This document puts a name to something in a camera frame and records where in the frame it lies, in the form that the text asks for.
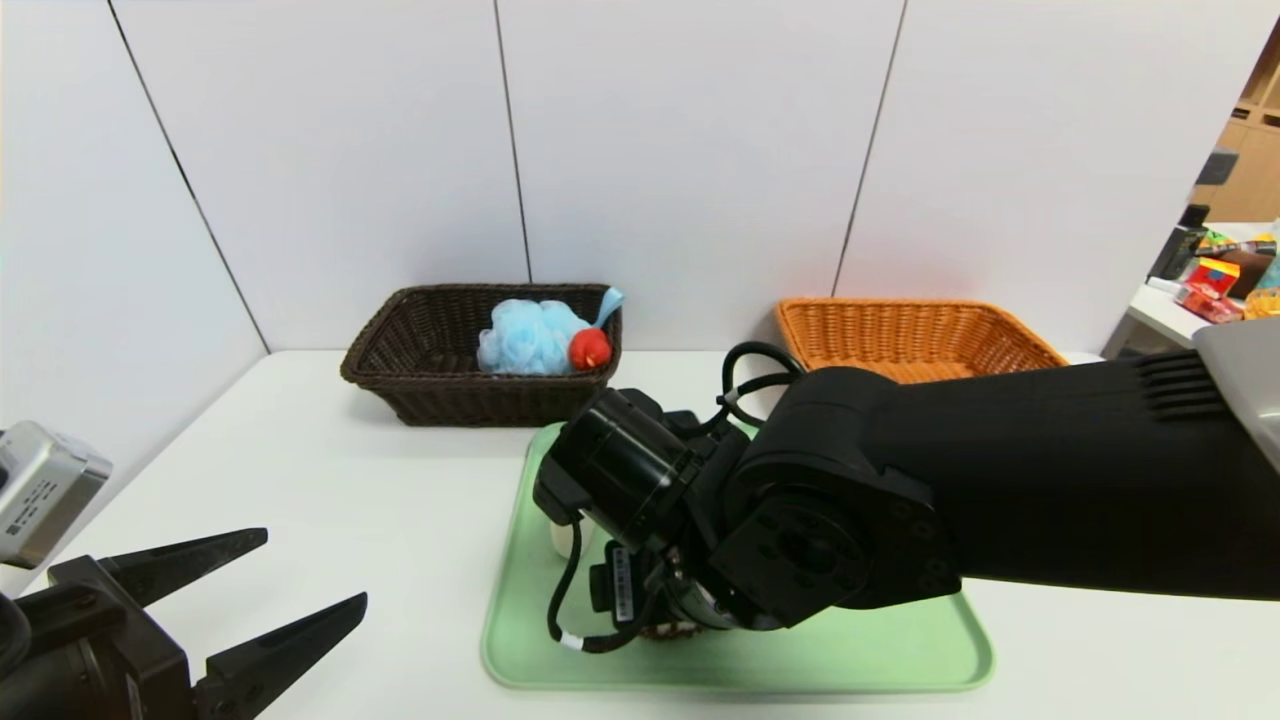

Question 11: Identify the dark brown wicker basket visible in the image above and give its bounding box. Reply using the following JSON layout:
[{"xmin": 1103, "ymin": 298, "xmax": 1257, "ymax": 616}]
[{"xmin": 339, "ymin": 283, "xmax": 623, "ymax": 429}]

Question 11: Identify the red rubber duck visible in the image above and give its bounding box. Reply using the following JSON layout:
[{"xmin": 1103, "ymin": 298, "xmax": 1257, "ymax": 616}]
[{"xmin": 568, "ymin": 327, "xmax": 613, "ymax": 372}]

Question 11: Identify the black upright device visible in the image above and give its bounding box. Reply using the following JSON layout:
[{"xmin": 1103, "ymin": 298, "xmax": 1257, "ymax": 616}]
[{"xmin": 1147, "ymin": 204, "xmax": 1211, "ymax": 283}]

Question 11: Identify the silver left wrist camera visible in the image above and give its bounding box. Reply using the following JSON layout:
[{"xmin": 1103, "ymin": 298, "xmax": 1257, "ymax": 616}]
[{"xmin": 0, "ymin": 420, "xmax": 114, "ymax": 571}]

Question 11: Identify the dark brown box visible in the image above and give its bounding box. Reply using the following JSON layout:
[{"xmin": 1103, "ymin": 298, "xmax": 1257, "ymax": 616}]
[{"xmin": 1208, "ymin": 245, "xmax": 1276, "ymax": 299}]

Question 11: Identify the red plastic packet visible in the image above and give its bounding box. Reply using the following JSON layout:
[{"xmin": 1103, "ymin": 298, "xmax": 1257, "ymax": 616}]
[{"xmin": 1176, "ymin": 288, "xmax": 1246, "ymax": 324}]

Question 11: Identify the orange wicker basket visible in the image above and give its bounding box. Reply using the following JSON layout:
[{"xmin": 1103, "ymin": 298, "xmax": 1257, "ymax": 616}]
[{"xmin": 775, "ymin": 297, "xmax": 1071, "ymax": 386}]

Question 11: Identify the black cable with white tag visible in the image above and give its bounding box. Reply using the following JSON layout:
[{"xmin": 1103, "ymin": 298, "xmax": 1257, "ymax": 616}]
[{"xmin": 545, "ymin": 520, "xmax": 666, "ymax": 656}]

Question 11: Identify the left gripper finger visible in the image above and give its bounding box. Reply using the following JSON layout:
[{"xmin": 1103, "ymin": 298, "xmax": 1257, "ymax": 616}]
[
  {"xmin": 191, "ymin": 591, "xmax": 368, "ymax": 720},
  {"xmin": 97, "ymin": 527, "xmax": 269, "ymax": 608}
]

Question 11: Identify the white side table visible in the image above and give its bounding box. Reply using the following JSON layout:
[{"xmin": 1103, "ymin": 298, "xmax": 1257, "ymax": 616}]
[{"xmin": 1100, "ymin": 285, "xmax": 1246, "ymax": 356}]

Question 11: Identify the light blue mesh loofah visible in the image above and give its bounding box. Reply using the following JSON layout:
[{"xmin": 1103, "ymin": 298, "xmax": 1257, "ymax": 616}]
[{"xmin": 476, "ymin": 285, "xmax": 624, "ymax": 377}]

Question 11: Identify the light green plastic tray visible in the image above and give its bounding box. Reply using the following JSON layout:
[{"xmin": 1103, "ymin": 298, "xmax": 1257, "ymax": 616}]
[{"xmin": 480, "ymin": 421, "xmax": 996, "ymax": 694}]

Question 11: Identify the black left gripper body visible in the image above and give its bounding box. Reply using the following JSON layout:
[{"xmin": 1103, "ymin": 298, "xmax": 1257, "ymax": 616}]
[{"xmin": 0, "ymin": 555, "xmax": 195, "ymax": 720}]

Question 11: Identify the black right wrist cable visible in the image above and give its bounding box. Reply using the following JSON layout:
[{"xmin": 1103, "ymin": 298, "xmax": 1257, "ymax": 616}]
[{"xmin": 718, "ymin": 342, "xmax": 806, "ymax": 429}]

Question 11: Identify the red colourful small box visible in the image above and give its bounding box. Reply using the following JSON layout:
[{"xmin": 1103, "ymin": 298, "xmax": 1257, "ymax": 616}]
[{"xmin": 1188, "ymin": 257, "xmax": 1241, "ymax": 298}]

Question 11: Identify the wooden shelf cabinet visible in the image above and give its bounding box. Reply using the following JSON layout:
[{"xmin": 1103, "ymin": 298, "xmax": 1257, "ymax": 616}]
[{"xmin": 1190, "ymin": 10, "xmax": 1280, "ymax": 223}]

